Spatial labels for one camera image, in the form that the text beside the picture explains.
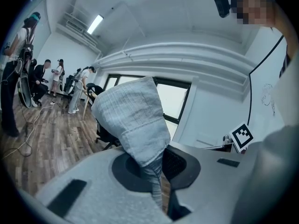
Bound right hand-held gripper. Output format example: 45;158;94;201
221;122;254;154

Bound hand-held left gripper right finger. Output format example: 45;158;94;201
162;142;257;224

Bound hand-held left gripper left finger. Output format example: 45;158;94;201
35;147;169;224

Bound black office chair with headrest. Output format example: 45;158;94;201
85;82;123;150

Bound light grey clothes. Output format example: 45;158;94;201
91;76;171;216

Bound person's white top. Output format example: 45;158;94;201
272;59;299;128

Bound light wooden table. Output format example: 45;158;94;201
82;94;91;120

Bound dark framed window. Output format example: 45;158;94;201
104;74;192;128

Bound white ceiling pipes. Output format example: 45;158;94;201
93;42;257;84

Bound grey oval backpack cover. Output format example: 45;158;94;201
17;75;33;109

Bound person's head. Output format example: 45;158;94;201
230;0;299;58

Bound ceiling tube light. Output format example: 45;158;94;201
86;14;104;35

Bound person's striped strap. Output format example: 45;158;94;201
279;54;292;79

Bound white extension cord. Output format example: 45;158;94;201
1;101;57;160

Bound black head-mounted camera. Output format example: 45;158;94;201
214;0;232;19

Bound white air duct vent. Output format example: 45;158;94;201
56;10;103;56

